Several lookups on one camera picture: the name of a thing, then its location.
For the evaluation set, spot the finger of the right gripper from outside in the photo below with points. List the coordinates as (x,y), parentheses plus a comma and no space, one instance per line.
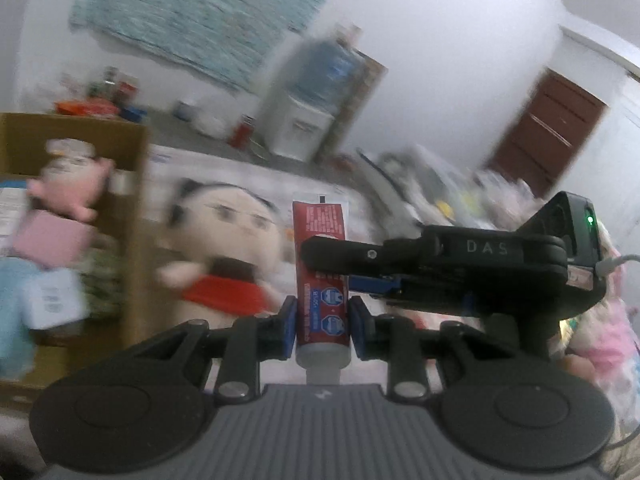
(350,254)

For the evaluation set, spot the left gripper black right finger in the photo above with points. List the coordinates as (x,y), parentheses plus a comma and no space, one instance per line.
(405,349)

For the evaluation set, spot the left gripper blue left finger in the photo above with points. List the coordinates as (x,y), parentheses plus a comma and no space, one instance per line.
(241,349)

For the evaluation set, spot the red toothpaste tube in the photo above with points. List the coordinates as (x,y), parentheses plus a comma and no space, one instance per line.
(322,347)

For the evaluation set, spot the black haired plush doll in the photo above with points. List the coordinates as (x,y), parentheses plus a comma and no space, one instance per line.
(229,243)

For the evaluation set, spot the blue white tissue pack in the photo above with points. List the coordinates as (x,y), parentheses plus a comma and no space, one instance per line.
(53,299)

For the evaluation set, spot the light blue towel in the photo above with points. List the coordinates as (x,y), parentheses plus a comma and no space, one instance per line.
(17,348)

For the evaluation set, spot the pink plush doll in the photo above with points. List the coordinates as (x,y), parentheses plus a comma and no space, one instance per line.
(73,181)

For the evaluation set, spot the brown cardboard box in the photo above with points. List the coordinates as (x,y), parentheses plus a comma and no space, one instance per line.
(119,215)

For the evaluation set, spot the brown wooden door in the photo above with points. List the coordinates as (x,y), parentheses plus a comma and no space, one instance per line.
(546,137)

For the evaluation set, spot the white water dispenser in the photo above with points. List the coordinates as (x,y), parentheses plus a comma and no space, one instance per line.
(296,124)

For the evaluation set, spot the blue water jug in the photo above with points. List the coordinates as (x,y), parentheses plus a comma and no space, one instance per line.
(329,67)

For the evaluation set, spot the red thermos bottle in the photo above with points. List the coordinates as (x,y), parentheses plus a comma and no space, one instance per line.
(242,133)

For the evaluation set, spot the white plastic bag near dispenser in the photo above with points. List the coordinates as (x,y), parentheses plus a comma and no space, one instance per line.
(212,122)

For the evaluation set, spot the blue object on floor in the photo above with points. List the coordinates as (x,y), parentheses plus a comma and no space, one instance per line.
(133,114)

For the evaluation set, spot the red drink carton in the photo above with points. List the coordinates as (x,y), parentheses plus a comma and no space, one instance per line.
(124,92)

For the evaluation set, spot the red snack bag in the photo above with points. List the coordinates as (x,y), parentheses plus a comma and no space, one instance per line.
(87,108)

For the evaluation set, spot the teal floral wall cloth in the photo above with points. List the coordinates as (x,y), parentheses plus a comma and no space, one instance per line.
(226,40)

